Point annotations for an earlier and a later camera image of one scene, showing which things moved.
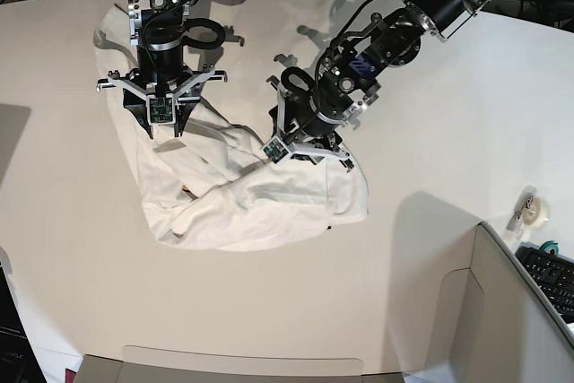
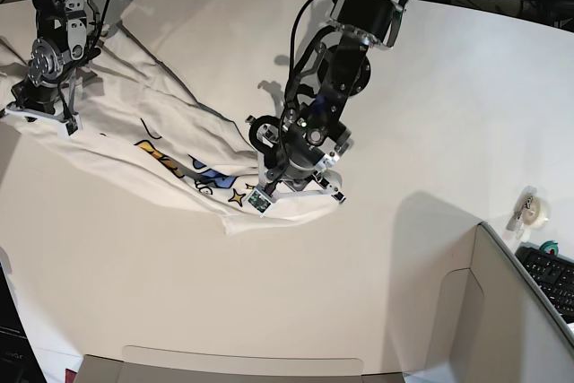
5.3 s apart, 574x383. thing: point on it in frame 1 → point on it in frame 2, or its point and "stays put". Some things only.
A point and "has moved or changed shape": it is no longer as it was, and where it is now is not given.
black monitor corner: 18,361 stays put
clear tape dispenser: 529,212 stays put
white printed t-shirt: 213,188 has moved or changed shape
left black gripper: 159,72 → 41,98
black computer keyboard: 554,274 stays put
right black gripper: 310,118 → 294,170
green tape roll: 550,245 stays put
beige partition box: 492,327 stays put
